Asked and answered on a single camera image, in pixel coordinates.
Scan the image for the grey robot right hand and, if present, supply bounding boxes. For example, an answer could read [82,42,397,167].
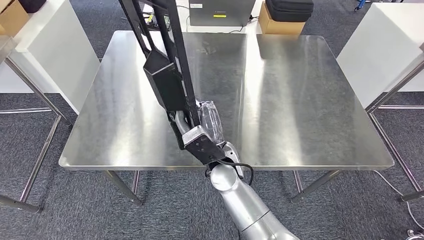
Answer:
[168,100,227,148]

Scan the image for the long black plastic panel part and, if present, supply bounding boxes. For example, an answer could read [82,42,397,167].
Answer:
[118,0,202,151]

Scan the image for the stainless steel workbench table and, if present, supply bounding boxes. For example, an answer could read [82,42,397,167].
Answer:
[364,43,424,204]
[0,34,72,214]
[58,30,395,207]

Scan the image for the white desk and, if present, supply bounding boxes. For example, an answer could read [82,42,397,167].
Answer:
[139,0,266,35]

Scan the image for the grey laptop computer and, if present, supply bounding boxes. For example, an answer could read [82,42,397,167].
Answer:
[188,0,257,27]

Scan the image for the brown cardboard box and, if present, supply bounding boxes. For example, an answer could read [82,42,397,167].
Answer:
[258,1,306,36]
[0,0,31,37]

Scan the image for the black hard shell case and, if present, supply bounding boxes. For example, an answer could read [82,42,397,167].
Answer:
[264,0,315,23]

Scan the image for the white partition panel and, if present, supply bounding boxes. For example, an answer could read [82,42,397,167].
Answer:
[0,0,101,115]
[336,2,424,110]

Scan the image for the black fabric case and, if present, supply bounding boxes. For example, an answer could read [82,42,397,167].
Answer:
[18,0,47,14]

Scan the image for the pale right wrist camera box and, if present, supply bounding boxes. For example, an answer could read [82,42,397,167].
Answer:
[182,125,209,147]

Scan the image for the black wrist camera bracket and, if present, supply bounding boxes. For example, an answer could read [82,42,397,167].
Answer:
[188,134,229,166]

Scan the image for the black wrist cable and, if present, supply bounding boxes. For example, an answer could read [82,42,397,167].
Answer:
[204,159,255,186]

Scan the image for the white floor cable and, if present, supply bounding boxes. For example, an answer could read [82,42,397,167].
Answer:
[374,170,424,233]

